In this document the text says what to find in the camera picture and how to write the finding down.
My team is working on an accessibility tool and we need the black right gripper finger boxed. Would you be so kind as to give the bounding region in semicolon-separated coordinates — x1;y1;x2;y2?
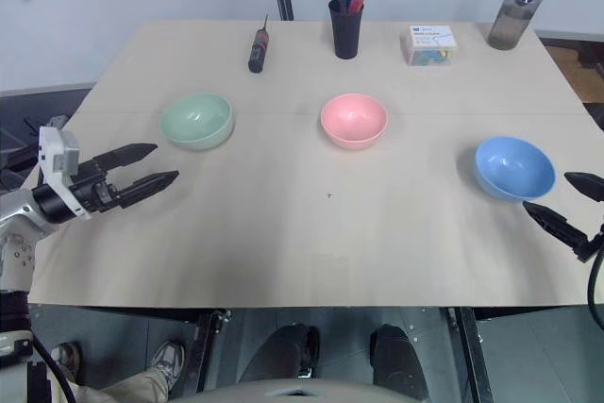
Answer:
521;201;592;253
563;171;604;204

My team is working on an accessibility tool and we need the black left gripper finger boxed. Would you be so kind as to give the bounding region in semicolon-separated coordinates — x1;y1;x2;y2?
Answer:
92;143;159;171
115;170;180;210

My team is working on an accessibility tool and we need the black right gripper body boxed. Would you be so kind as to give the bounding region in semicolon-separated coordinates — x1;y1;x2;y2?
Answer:
572;221;604;262

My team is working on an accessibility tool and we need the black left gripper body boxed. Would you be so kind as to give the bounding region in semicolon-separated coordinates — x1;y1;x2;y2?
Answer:
69;159;125;214

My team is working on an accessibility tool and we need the blue bowl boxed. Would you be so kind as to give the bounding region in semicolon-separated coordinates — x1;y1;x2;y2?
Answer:
474;135;557;202

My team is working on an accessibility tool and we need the green bowl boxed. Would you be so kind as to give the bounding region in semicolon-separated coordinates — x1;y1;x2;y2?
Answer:
159;92;235;152

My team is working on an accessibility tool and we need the black table leg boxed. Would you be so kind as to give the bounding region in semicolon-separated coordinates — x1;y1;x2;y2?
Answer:
192;309;233;395
445;307;495;403

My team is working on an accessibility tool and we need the black red-striped screwdriver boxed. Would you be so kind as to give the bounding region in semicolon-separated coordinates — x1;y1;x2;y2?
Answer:
247;13;271;75

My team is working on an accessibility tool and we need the grey sneaker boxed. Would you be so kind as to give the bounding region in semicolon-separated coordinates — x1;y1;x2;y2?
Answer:
149;340;186;399
49;342;81;381

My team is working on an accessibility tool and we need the smoky grey water bottle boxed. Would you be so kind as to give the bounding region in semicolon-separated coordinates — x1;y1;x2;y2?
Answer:
487;0;558;51

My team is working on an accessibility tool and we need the small white box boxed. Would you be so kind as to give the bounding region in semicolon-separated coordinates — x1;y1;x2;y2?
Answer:
399;25;460;69

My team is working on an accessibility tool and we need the pink bowl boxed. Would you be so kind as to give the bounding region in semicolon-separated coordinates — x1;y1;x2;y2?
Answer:
320;92;389;151

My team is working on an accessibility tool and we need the black pen cup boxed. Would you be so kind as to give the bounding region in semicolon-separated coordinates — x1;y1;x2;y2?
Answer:
327;0;365;60

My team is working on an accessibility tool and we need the grey robot torso top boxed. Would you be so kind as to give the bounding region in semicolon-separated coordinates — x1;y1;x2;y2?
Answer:
169;377;454;403

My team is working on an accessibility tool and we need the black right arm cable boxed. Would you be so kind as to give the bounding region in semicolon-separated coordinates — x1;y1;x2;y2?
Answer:
586;247;604;344

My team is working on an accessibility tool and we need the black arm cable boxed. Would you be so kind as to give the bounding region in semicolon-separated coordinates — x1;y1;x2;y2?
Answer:
586;247;604;344
0;290;79;403

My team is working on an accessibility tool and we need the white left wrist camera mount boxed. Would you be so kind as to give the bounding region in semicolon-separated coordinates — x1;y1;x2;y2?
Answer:
37;126;92;221

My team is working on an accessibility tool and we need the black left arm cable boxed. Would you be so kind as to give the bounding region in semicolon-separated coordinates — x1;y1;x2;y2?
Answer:
0;290;79;403

